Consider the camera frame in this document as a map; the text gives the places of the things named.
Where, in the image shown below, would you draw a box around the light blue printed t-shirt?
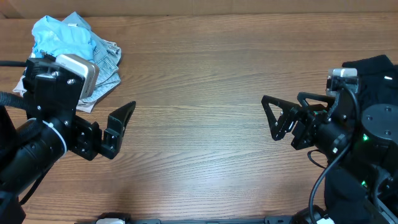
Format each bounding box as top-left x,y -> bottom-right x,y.
30,16 -> 96,62

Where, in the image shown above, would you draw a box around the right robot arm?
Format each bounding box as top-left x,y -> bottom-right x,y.
261,84 -> 397,223

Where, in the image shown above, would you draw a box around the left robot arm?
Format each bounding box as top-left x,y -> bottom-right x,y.
1,54 -> 136,223

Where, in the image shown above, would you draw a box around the folded white cloth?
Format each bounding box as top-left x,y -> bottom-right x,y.
13,75 -> 96,113

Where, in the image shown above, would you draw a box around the black garment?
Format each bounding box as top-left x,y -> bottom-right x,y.
324,55 -> 397,223

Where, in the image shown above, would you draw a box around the folded light denim jeans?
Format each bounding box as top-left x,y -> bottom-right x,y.
61,12 -> 122,103

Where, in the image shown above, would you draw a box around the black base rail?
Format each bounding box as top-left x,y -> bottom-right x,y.
75,212 -> 310,224

